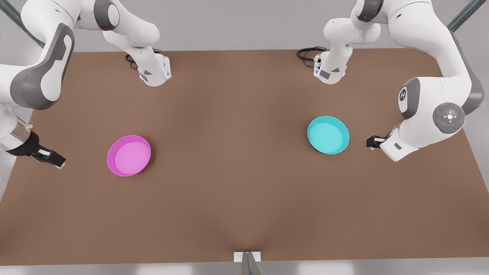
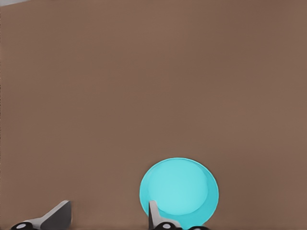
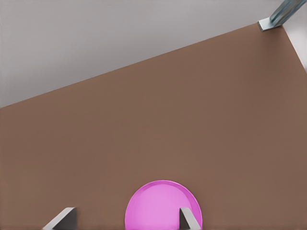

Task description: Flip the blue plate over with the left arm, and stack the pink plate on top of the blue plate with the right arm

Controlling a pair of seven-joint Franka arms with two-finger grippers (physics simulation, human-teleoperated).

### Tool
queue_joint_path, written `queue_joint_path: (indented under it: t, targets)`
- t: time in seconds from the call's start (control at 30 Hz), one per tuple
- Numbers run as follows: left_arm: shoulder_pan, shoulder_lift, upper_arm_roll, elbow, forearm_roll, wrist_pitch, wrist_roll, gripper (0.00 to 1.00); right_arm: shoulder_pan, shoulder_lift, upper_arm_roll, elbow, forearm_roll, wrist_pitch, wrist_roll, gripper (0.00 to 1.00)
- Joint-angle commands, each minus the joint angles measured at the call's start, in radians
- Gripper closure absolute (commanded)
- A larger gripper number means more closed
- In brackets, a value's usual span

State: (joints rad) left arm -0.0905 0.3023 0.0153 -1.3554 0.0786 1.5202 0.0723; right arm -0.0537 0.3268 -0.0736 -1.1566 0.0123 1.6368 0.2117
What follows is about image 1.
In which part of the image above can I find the blue plate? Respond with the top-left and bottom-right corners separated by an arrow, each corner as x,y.
308,116 -> 350,155

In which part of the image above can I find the black cable loop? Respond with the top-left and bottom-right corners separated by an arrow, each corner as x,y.
296,47 -> 328,68
125,49 -> 162,70

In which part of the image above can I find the pink plate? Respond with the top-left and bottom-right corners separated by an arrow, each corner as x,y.
107,135 -> 151,177

